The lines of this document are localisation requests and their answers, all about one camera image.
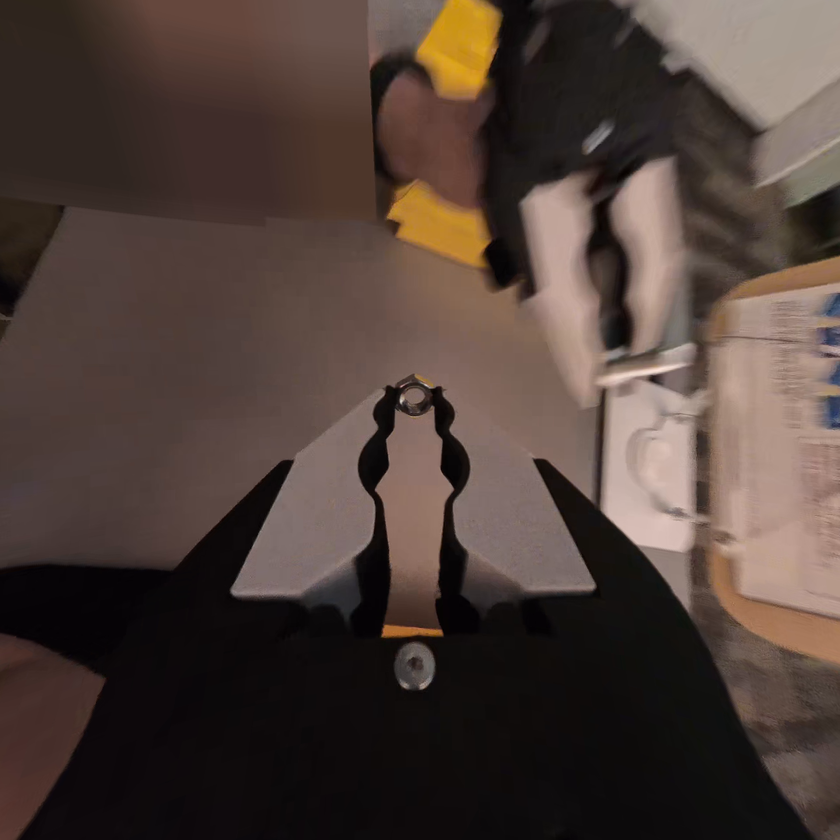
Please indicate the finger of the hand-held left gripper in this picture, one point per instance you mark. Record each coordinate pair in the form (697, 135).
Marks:
(649, 249)
(558, 275)

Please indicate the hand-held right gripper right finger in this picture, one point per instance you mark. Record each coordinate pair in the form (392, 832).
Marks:
(525, 525)

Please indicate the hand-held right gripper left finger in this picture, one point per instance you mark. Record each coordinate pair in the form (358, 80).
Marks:
(308, 525)

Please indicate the yellow bin with black divider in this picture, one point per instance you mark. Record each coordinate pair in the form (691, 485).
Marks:
(459, 39)

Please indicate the person's right forearm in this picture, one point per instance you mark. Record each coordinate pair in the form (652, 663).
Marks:
(39, 722)

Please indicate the person's left hand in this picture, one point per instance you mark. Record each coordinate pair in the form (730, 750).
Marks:
(439, 131)

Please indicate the white metal stand base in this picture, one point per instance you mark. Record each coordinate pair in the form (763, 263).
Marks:
(630, 459)

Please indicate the instruction sheet on wooden board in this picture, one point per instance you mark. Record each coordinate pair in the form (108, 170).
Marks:
(754, 630)

